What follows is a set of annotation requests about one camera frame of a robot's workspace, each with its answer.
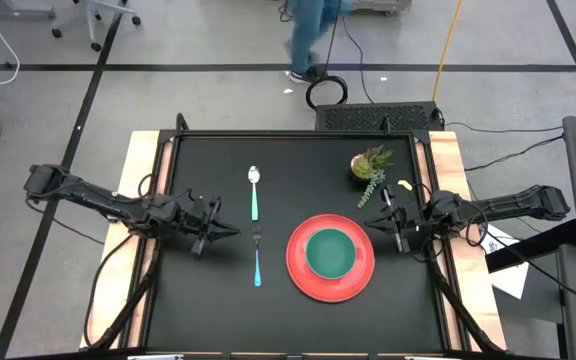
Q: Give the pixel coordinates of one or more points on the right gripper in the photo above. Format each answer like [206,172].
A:
[408,217]

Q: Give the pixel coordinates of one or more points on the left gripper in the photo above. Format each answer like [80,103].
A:
[198,220]

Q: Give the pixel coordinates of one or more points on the teal bowl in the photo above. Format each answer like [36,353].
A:
[330,254]

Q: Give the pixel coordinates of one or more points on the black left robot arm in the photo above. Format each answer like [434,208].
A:
[93,197]

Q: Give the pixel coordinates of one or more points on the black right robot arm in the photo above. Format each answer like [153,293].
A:
[508,205]

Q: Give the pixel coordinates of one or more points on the small yellow tag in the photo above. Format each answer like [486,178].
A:
[404,184]

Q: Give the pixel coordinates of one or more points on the succulent plant in brown pot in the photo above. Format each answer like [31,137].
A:
[363,167]

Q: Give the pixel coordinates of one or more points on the orange plate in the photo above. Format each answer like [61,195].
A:
[330,292]

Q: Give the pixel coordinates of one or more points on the black perforated computer case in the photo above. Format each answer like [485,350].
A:
[368,117]

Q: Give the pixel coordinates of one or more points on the white paper sheet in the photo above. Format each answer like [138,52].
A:
[510,280]

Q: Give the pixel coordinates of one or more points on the silver metal bar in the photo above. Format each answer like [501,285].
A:
[155,357]
[428,358]

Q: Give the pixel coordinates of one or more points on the person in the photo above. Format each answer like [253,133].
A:
[303,35]

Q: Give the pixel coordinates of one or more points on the grey equipment cart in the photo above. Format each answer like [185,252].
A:
[383,5]

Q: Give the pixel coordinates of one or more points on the white office chair base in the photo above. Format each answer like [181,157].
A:
[90,20]

